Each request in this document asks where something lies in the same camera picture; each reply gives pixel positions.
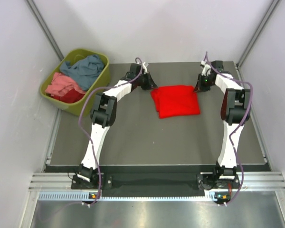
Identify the green plastic laundry bin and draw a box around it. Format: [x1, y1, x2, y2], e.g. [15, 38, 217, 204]
[39, 49, 111, 116]

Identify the dark red t-shirt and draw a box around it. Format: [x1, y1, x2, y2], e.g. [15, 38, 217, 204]
[52, 89, 85, 104]

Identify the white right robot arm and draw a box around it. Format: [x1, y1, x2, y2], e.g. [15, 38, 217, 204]
[194, 60, 251, 188]

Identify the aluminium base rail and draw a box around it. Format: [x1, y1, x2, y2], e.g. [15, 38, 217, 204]
[28, 171, 285, 191]

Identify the blue-grey t-shirt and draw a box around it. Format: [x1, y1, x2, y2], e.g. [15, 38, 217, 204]
[59, 55, 105, 91]

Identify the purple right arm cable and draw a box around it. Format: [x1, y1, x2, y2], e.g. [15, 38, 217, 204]
[205, 51, 254, 207]

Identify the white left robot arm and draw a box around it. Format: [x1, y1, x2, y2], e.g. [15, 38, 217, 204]
[72, 58, 157, 189]

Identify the bright red t-shirt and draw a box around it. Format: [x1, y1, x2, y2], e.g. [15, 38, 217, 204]
[151, 85, 200, 119]

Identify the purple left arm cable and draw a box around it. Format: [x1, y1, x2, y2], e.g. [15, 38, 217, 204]
[78, 57, 143, 207]

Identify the white slotted cable duct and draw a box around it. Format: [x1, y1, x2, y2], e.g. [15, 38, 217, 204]
[38, 191, 228, 203]

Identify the left aluminium corner post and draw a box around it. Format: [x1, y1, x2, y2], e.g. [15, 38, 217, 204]
[24, 0, 64, 61]

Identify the pink t-shirt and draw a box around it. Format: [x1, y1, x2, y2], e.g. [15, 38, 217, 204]
[45, 72, 86, 97]

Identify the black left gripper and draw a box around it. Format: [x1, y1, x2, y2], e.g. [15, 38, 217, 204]
[135, 70, 158, 90]

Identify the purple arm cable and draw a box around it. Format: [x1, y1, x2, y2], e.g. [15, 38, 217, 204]
[205, 51, 254, 207]
[78, 57, 143, 207]

